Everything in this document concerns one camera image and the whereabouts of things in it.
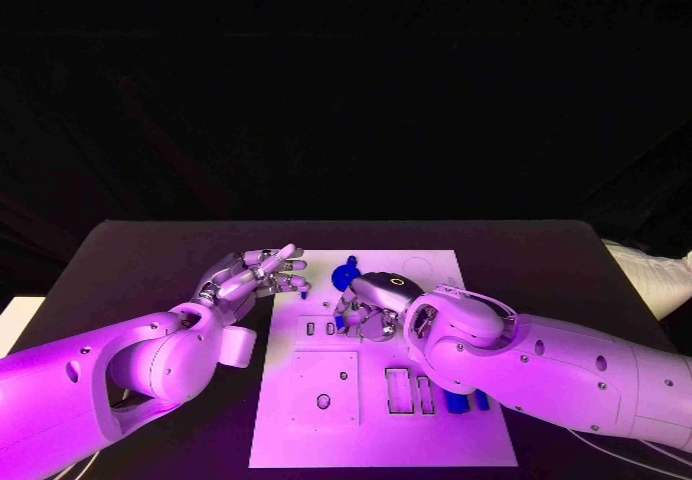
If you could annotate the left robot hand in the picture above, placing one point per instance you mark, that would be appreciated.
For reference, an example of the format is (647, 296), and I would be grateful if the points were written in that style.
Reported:
(241, 279)

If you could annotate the wide blue block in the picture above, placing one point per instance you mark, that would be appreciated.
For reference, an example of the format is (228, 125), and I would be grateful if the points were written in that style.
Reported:
(457, 403)

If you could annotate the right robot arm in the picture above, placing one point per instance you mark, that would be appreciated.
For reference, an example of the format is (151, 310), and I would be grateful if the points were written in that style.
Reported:
(562, 371)

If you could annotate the blue gear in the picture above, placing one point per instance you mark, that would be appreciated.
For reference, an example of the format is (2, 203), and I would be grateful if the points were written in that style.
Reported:
(342, 276)

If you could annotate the white cloth bundle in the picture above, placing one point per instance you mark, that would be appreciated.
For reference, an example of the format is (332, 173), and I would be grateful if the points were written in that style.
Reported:
(643, 277)

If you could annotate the white flat panel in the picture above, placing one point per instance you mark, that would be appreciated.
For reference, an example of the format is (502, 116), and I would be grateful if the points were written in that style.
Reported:
(19, 318)

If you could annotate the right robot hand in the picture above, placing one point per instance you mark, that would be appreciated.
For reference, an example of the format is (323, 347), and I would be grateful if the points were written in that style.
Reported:
(386, 290)

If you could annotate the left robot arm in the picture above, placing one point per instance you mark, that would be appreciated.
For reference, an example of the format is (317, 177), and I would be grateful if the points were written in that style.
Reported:
(48, 393)

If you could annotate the white task board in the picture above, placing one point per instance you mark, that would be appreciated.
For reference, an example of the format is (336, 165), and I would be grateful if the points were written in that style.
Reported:
(378, 438)

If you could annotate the narrow blue block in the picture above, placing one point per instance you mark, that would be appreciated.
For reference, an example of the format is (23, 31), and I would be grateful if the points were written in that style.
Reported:
(482, 401)

